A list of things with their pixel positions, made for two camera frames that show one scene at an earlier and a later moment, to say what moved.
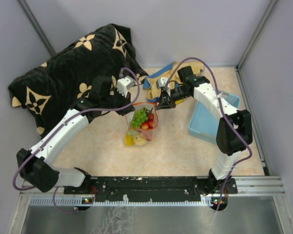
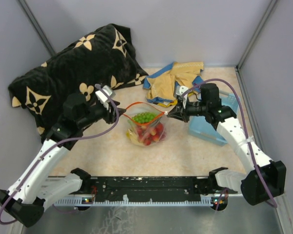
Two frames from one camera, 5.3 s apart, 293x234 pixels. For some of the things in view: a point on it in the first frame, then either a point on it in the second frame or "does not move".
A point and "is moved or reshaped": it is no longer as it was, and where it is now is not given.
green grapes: (139, 117) is moved or reshaped
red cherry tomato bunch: (149, 124) to (154, 133)
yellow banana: (129, 141) is moved or reshaped
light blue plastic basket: (204, 123) does not move
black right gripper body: (178, 93) to (197, 107)
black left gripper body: (114, 100) to (94, 114)
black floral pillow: (49, 94) does not move
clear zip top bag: (143, 120) is moved or reshaped
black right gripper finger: (163, 103) to (179, 113)
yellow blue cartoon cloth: (170, 72) does not move
